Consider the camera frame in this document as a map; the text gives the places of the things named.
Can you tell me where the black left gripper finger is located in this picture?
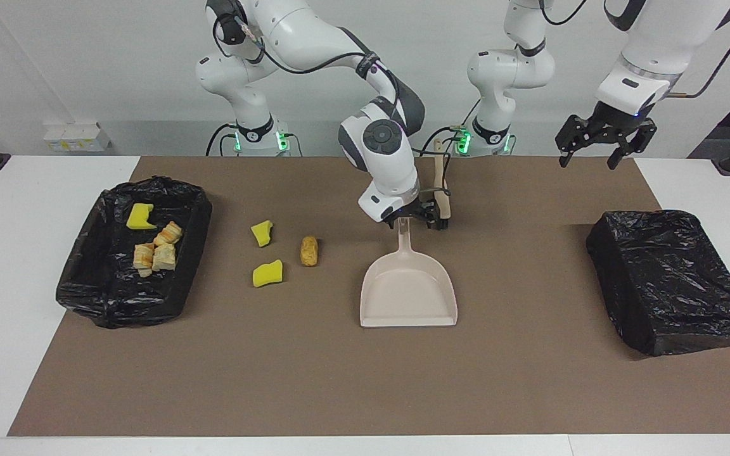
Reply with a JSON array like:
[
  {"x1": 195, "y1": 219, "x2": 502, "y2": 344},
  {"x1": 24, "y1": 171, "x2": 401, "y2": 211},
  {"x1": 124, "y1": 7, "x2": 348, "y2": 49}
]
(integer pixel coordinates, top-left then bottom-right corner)
[
  {"x1": 555, "y1": 115, "x2": 594, "y2": 169},
  {"x1": 607, "y1": 120, "x2": 658, "y2": 170}
]

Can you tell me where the beige hand brush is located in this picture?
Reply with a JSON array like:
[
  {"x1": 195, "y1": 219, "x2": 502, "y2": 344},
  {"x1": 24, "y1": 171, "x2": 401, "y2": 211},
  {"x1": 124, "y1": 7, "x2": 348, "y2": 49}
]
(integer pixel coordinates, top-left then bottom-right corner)
[{"x1": 433, "y1": 139, "x2": 452, "y2": 230}]

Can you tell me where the beige plastic dustpan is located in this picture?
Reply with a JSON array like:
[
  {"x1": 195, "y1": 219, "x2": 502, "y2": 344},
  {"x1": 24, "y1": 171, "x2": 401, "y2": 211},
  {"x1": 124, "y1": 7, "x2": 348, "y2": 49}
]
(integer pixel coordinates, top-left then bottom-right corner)
[{"x1": 359, "y1": 217, "x2": 458, "y2": 329}]

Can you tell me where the small yellow sponge wedge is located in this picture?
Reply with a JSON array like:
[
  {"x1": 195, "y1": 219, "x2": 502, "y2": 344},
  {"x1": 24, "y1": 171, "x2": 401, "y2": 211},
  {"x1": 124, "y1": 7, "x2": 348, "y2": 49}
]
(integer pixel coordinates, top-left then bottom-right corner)
[{"x1": 250, "y1": 220, "x2": 275, "y2": 248}]

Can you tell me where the rounded beige foam chunk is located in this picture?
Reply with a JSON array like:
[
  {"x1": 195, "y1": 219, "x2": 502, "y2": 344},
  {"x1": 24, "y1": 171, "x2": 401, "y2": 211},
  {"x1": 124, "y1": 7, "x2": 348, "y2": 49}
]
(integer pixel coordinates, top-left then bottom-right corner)
[{"x1": 153, "y1": 220, "x2": 183, "y2": 247}]

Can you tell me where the notched yellow sponge piece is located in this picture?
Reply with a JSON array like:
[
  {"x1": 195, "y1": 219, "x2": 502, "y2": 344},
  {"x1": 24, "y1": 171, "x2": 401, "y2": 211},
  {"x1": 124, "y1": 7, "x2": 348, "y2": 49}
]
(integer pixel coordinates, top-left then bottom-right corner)
[{"x1": 126, "y1": 203, "x2": 158, "y2": 231}]

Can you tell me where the black bag-lined bin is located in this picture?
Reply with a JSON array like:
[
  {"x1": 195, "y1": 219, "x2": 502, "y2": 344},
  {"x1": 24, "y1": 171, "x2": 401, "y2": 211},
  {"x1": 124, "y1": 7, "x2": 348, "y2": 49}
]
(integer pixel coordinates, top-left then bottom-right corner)
[
  {"x1": 586, "y1": 210, "x2": 730, "y2": 357},
  {"x1": 56, "y1": 176, "x2": 213, "y2": 329}
]

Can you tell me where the brown table mat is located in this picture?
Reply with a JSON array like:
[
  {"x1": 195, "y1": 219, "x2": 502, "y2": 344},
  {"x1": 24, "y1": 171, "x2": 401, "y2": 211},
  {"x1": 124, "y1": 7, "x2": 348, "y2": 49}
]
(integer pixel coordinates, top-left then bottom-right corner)
[{"x1": 8, "y1": 156, "x2": 730, "y2": 438}]

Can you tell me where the black base cable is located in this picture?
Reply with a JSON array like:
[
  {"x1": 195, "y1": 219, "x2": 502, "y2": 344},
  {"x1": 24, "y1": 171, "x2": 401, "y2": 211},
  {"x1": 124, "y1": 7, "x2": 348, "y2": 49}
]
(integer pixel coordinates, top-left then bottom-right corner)
[
  {"x1": 420, "y1": 125, "x2": 467, "y2": 158},
  {"x1": 205, "y1": 122, "x2": 240, "y2": 157}
]

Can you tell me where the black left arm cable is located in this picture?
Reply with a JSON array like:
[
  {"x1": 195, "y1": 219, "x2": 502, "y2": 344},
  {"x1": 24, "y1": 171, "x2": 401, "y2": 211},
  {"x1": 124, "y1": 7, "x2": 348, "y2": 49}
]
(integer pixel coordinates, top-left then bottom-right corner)
[{"x1": 668, "y1": 0, "x2": 730, "y2": 99}]

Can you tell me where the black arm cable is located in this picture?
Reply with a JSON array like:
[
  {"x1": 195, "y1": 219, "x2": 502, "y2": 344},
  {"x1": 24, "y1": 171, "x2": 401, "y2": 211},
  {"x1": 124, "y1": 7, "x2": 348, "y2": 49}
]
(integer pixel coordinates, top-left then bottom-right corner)
[
  {"x1": 668, "y1": 0, "x2": 730, "y2": 99},
  {"x1": 213, "y1": 13, "x2": 453, "y2": 198}
]

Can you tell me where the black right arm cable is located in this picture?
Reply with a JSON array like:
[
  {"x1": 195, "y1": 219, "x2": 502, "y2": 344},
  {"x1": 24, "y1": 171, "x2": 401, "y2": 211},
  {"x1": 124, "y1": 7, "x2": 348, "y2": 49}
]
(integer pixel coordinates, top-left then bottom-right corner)
[{"x1": 213, "y1": 13, "x2": 453, "y2": 198}]

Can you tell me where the white wall socket box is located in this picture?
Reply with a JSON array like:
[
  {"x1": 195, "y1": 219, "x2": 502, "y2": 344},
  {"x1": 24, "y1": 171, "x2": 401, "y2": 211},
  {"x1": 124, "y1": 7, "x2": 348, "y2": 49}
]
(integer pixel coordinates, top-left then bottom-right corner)
[{"x1": 44, "y1": 122, "x2": 112, "y2": 153}]

